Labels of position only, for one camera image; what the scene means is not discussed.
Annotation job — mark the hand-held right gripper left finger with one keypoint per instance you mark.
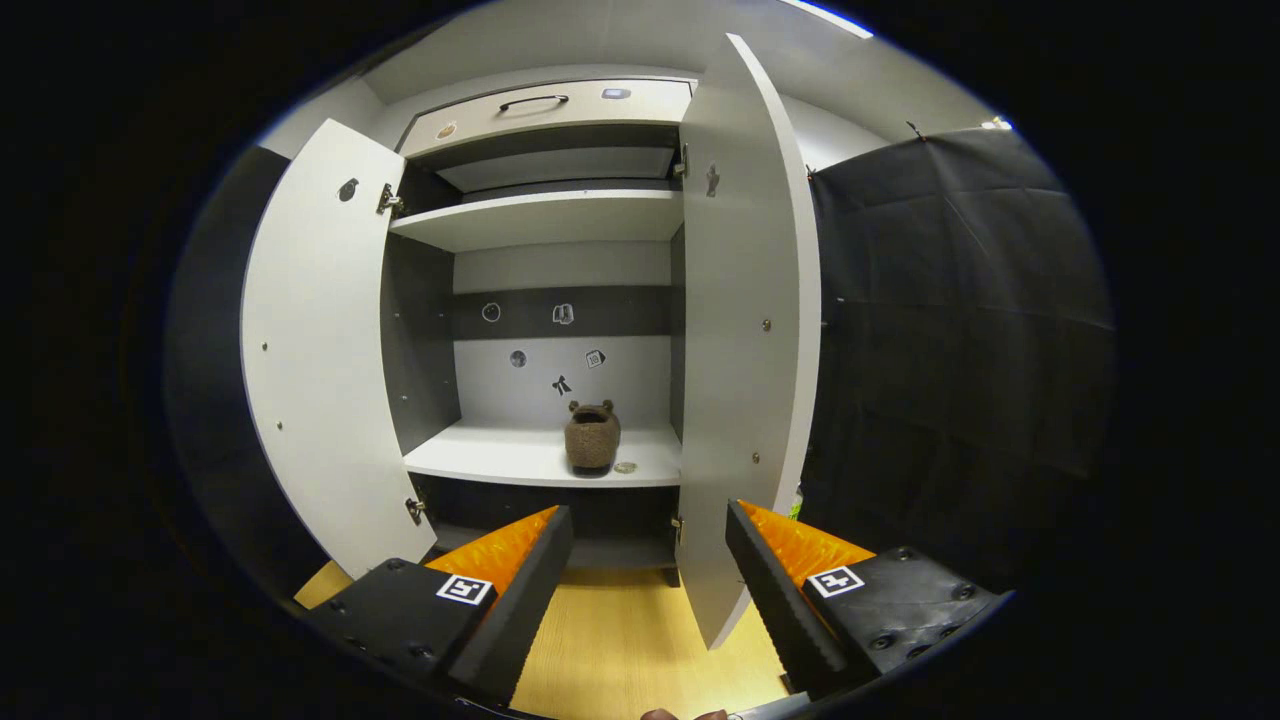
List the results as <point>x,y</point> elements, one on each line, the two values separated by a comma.
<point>520,610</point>

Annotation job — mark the beige cabinet drawer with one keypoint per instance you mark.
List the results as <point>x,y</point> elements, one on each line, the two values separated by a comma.
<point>560,122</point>

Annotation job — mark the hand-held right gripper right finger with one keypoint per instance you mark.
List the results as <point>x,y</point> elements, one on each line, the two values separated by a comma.
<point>780,600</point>

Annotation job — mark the white shoe cabinet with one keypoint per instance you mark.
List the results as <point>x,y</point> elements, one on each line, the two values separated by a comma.
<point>520,455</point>

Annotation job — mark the brown fuzzy shoe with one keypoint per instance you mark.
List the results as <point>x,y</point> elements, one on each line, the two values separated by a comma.
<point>592,440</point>

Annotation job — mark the long ceiling light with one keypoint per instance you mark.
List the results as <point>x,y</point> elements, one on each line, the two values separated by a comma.
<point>830,17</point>

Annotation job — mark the black backdrop cloth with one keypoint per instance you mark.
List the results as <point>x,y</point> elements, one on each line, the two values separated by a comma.
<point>950,350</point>

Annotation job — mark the white cabinet door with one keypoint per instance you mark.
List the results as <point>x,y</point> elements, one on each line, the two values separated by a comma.
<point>740,350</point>
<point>320,350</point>

